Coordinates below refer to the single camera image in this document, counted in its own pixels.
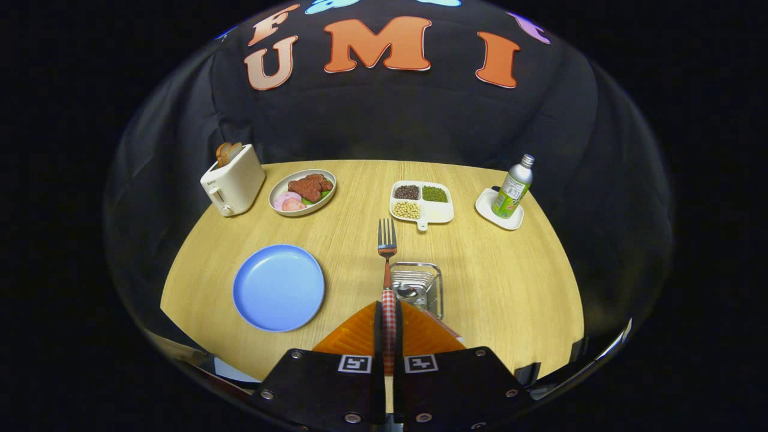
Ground silver bottle green label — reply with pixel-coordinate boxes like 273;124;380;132
491;154;535;219

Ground pink ham slices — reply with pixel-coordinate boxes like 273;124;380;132
273;192;308;212

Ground spoon with checked handle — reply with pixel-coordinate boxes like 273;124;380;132
396;284;466;344

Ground black backdrop cloth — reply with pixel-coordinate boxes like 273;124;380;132
103;0;676;385

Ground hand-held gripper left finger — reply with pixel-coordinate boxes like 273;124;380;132
251;301;386;431

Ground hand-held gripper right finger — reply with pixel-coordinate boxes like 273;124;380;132
393;300;535;431

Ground red-brown meat pieces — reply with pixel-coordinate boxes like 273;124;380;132
287;173;334;203

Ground cream white toaster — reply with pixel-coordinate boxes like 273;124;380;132
200;144;266;217

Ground fork with checked handle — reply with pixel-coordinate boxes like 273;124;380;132
377;218;398;376

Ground small white square dish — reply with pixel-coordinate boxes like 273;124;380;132
475;187;524;231

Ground metal cutlery holder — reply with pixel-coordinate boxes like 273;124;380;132
390;262;443;320

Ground blue round plate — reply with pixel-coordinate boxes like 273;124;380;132
232;244;325;332

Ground white divided snack tray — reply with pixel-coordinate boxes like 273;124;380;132
389;180;455;232

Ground white oval food plate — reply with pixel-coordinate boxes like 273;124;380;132
268;169;337;217

